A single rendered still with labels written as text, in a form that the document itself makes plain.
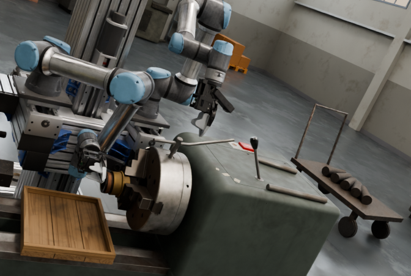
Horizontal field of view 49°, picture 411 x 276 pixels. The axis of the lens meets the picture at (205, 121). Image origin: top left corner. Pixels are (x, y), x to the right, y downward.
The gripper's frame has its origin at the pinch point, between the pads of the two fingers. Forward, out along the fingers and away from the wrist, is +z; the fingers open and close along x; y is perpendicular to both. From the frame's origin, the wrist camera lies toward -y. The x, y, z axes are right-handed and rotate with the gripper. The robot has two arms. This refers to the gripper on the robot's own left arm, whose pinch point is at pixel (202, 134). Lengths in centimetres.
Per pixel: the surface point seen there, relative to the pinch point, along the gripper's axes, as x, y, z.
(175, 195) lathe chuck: 12.3, 9.7, 22.2
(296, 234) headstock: 19, -41, 27
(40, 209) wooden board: -14, 47, 42
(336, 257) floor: -166, -265, 93
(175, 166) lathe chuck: 7.2, 10.4, 13.2
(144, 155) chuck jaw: -5.3, 18.3, 13.5
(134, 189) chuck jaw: 4.5, 21.8, 24.5
